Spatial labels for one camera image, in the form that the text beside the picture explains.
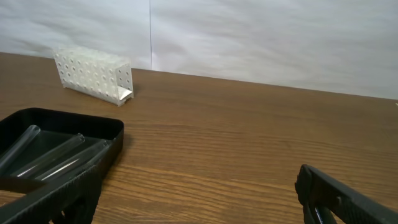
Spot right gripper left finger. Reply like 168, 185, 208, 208
0, 164, 103, 224

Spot black tray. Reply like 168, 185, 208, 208
0, 107, 125, 195

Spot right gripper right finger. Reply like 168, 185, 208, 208
294, 164, 398, 224

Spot white test tube rack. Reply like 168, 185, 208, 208
52, 46, 135, 107

